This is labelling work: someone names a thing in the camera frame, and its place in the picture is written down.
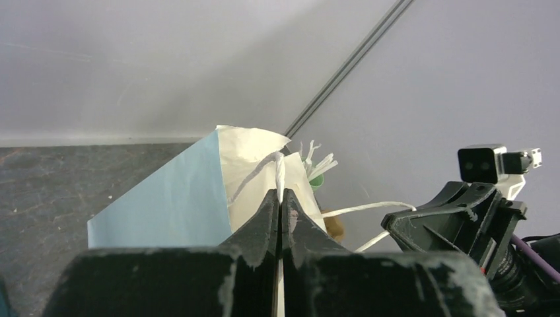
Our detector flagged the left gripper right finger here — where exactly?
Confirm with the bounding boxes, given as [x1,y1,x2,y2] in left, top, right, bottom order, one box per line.
[281,189,503,316]

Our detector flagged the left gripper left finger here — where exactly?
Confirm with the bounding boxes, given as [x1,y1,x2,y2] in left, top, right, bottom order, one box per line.
[44,190,279,316]

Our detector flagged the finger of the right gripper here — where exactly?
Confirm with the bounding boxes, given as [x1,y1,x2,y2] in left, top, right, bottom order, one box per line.
[417,181,469,210]
[381,197,486,254]

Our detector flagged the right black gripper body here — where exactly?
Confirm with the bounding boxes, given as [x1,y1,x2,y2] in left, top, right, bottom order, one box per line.
[466,183,528,280]

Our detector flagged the light blue paper bag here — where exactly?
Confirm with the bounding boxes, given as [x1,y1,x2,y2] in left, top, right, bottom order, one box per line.
[87,125,417,317]

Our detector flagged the green cup holder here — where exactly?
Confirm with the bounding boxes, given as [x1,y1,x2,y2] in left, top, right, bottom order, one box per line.
[302,158,324,192]

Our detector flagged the white wrapped straws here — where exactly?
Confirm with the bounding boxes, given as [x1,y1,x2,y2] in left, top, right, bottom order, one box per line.
[298,140,338,181]

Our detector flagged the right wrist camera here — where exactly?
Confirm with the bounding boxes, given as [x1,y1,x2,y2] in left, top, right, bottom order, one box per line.
[457,144,542,200]

